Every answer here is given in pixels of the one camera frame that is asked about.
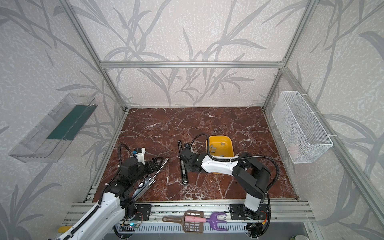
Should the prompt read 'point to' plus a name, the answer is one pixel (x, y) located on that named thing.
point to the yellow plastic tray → (220, 146)
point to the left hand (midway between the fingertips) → (160, 155)
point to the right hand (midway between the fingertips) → (190, 157)
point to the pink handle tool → (194, 219)
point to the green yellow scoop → (63, 229)
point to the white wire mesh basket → (304, 137)
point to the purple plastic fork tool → (213, 221)
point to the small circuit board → (130, 227)
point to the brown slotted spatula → (188, 227)
